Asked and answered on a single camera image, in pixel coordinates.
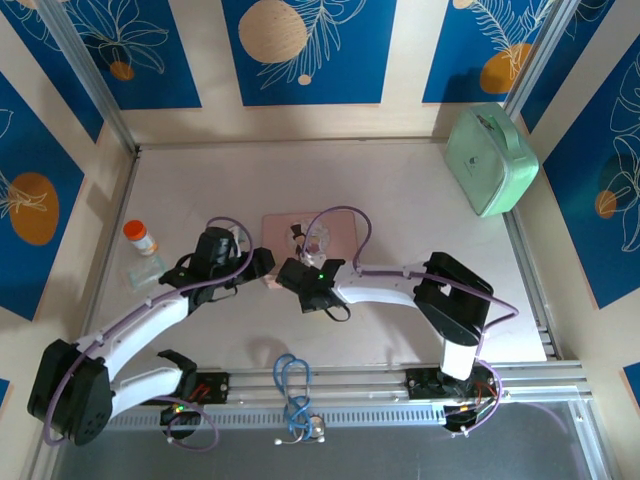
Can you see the pink cutting board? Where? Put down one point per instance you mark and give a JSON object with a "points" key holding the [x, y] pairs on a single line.
{"points": [[340, 240]]}

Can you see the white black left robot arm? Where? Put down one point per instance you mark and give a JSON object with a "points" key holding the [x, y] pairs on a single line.
{"points": [[145, 325]]}

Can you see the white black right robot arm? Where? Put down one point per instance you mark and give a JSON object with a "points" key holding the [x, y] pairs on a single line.
{"points": [[380, 292]]}

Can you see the clear plastic packet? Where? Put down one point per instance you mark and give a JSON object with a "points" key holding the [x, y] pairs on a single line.
{"points": [[145, 274]]}

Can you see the blue stethoscope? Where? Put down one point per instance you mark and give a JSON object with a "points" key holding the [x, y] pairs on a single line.
{"points": [[316, 427]]}

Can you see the grey metal sheet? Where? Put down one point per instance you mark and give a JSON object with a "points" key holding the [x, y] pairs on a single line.
{"points": [[400, 455]]}

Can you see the mint green zip case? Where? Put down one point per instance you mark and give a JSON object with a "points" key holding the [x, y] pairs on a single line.
{"points": [[487, 165]]}

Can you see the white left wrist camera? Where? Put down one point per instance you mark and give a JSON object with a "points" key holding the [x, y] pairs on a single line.
{"points": [[239, 239]]}

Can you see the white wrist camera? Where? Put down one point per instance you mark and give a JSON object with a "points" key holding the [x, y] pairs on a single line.
{"points": [[239, 239], [314, 257]]}

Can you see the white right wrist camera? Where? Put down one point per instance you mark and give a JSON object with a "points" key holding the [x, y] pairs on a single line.
{"points": [[314, 257]]}

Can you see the aluminium frame cross rail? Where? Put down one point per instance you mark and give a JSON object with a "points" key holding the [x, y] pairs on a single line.
{"points": [[350, 387]]}

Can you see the aluminium frame side rail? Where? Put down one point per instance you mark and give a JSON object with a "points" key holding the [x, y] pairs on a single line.
{"points": [[545, 345], [106, 262]]}

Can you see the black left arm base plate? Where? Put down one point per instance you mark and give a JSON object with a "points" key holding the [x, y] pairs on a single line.
{"points": [[215, 387]]}

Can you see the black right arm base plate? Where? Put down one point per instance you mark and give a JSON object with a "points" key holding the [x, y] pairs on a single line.
{"points": [[422, 385]]}

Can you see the blue floral wall poster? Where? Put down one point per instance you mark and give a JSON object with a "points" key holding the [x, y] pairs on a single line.
{"points": [[632, 382], [150, 75], [600, 30], [575, 200], [450, 50], [30, 270], [350, 60], [30, 40]]}

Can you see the aluminium frame post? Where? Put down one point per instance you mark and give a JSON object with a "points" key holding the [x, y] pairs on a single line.
{"points": [[540, 55], [90, 75]]}

